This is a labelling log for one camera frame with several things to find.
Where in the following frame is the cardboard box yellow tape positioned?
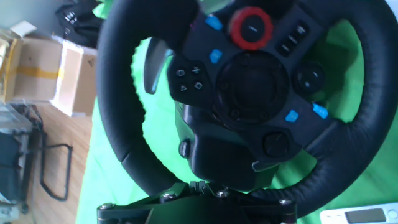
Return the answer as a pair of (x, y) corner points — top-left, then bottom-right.
(0, 20), (65, 105)

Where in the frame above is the silver kitchen scale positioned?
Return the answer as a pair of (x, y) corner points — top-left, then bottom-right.
(319, 202), (398, 224)

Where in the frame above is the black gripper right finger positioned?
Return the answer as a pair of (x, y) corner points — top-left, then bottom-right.
(205, 182), (298, 224)

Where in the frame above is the pale open cardboard box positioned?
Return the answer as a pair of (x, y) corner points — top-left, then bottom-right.
(50, 34), (98, 118)

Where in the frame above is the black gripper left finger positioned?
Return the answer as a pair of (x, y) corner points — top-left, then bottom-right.
(96, 182), (200, 224)

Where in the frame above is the black metal tube frame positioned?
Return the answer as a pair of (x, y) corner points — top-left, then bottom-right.
(37, 124), (74, 202)

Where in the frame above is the green cloth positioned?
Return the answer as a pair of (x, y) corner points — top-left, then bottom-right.
(74, 0), (398, 224)

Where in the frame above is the black bag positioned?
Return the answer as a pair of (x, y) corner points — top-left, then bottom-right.
(55, 0), (104, 49)

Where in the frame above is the black leather steering wheel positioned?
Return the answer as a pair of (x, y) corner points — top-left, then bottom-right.
(96, 0), (398, 218)

